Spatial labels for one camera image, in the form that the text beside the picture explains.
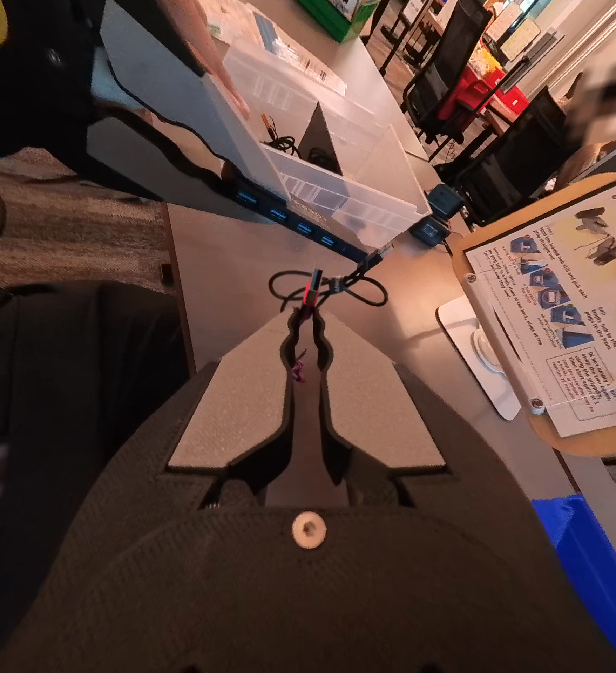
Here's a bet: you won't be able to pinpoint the person's left hand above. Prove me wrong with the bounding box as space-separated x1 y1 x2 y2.
162 0 252 120

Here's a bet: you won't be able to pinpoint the white stand base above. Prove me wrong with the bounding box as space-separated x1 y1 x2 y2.
435 294 522 421

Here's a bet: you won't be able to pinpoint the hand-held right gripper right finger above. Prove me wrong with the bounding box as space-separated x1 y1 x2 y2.
312 309 448 483

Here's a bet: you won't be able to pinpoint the thin black cable orange plugs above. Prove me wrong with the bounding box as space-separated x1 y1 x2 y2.
259 112 302 159

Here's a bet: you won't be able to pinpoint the red braided cable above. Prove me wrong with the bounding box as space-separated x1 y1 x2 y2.
289 267 327 385

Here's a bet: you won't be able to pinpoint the barcode paper sheet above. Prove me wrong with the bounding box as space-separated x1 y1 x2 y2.
205 0 349 96

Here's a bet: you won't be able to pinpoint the translucent plastic storage bin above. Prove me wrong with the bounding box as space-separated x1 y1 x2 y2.
223 36 433 249

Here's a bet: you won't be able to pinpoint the tan display board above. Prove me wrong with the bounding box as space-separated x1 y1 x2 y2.
451 167 616 458

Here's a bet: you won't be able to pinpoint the grey usb hub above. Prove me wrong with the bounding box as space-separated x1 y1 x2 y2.
223 160 373 262

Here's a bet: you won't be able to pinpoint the black charging case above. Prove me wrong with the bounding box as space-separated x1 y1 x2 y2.
409 183 465 248

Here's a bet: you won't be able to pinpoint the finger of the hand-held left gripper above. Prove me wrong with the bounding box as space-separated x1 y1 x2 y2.
94 0 291 204
88 120 273 223

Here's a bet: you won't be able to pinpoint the black office chair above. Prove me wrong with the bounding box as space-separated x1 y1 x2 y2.
401 0 494 147
451 86 584 228

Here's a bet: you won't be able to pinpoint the printed instruction sheet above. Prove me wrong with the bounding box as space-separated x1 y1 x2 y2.
465 174 616 438

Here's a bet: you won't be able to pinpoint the blue plastic storage bin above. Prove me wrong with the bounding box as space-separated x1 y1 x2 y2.
530 493 616 673

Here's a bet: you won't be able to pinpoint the green storage bin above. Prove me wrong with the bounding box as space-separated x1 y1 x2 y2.
295 0 380 44

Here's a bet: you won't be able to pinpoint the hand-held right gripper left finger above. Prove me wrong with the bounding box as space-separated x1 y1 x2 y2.
167 309 298 470

